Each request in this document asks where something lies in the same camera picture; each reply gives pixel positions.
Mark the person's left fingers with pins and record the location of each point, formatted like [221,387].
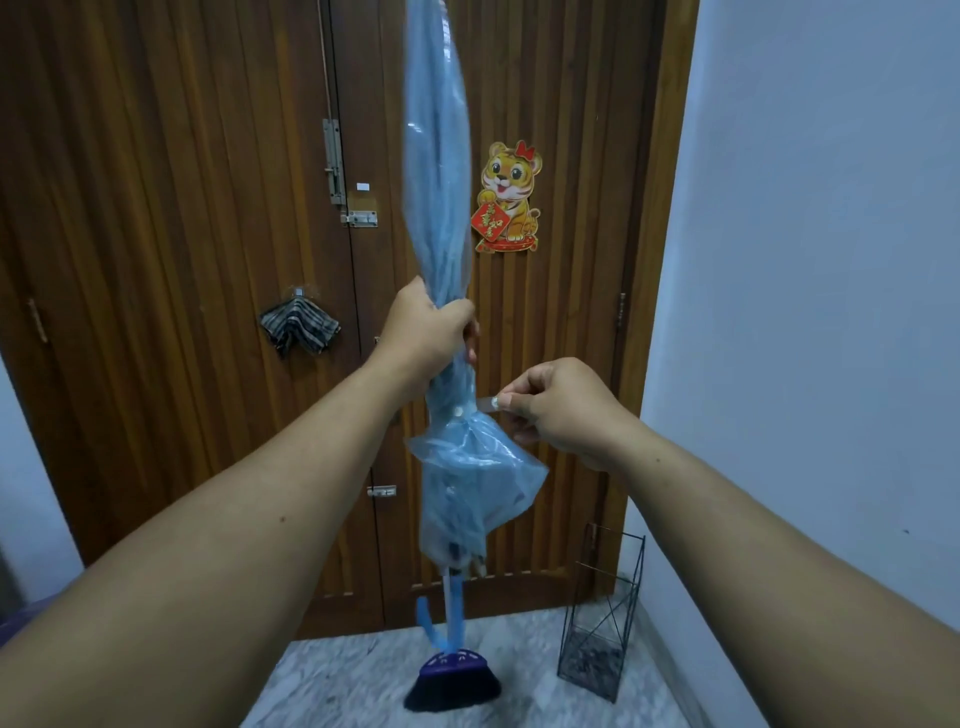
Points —
[459,319]

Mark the person's right thumb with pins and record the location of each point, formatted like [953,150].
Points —
[517,403]

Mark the striped grey cloth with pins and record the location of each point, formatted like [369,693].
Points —
[300,324]

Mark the purple and black broom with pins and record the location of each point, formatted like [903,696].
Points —
[454,679]

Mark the person's left forearm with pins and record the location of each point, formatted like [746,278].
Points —
[210,540]

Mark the wooden door leaf with cloth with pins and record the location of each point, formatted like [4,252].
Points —
[165,225]

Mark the person's left hand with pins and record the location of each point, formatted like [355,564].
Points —
[420,330]

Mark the small metal door latch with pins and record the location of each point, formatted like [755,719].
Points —
[360,218]
[382,492]

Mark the blue umbrella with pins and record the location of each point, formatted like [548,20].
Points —
[439,172]

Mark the person's right forearm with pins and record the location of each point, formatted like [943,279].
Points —
[772,585]

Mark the person's right hand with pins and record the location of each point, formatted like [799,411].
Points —
[570,409]

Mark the tiger cartoon sticker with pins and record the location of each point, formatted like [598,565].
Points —
[508,196]

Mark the wooden door leaf with sticker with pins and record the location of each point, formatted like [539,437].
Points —
[570,150]

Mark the metal door hinge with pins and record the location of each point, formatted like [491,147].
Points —
[621,311]

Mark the tall metal door bolt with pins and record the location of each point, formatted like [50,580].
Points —
[334,161]

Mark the wooden door frame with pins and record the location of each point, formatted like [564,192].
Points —
[664,187]

